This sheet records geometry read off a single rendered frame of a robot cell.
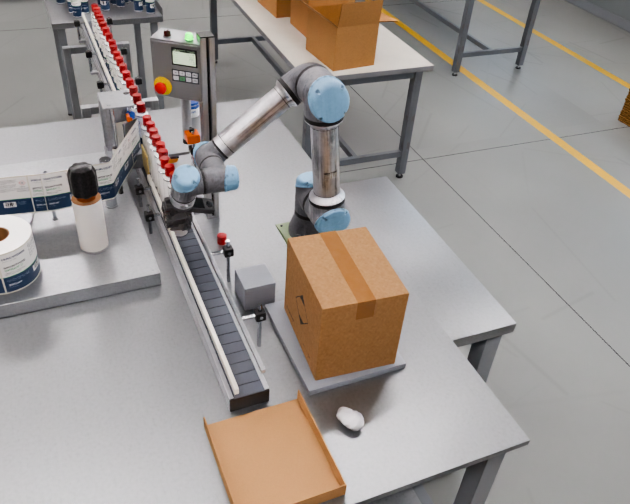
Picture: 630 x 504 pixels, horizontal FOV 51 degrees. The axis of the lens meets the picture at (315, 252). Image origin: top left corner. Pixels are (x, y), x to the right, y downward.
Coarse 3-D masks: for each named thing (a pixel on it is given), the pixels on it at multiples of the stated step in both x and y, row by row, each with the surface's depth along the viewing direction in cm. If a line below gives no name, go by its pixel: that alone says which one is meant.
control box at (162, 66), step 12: (156, 36) 200; (180, 36) 202; (156, 48) 201; (168, 48) 200; (192, 48) 198; (156, 60) 203; (168, 60) 202; (156, 72) 206; (168, 72) 205; (168, 84) 207; (180, 84) 206; (192, 84) 206; (168, 96) 211; (180, 96) 209; (192, 96) 208
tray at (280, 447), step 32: (256, 416) 170; (288, 416) 171; (224, 448) 162; (256, 448) 163; (288, 448) 163; (320, 448) 164; (224, 480) 153; (256, 480) 156; (288, 480) 156; (320, 480) 157
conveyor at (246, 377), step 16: (192, 240) 219; (192, 256) 212; (192, 272) 206; (208, 272) 207; (208, 288) 201; (208, 304) 195; (224, 304) 196; (224, 320) 190; (224, 336) 185; (240, 336) 186; (224, 352) 181; (240, 352) 181; (240, 368) 177; (240, 384) 172; (256, 384) 173
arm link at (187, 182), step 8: (176, 168) 184; (184, 168) 184; (192, 168) 185; (176, 176) 183; (184, 176) 183; (192, 176) 184; (200, 176) 187; (176, 184) 184; (184, 184) 183; (192, 184) 183; (200, 184) 187; (176, 192) 187; (184, 192) 185; (192, 192) 187; (200, 192) 188; (176, 200) 191; (184, 200) 190; (192, 200) 193
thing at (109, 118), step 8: (104, 112) 238; (112, 112) 236; (120, 112) 241; (104, 120) 240; (112, 120) 237; (120, 120) 243; (104, 128) 245; (112, 128) 239; (104, 136) 247; (112, 136) 245; (104, 144) 252; (112, 144) 247; (112, 152) 247
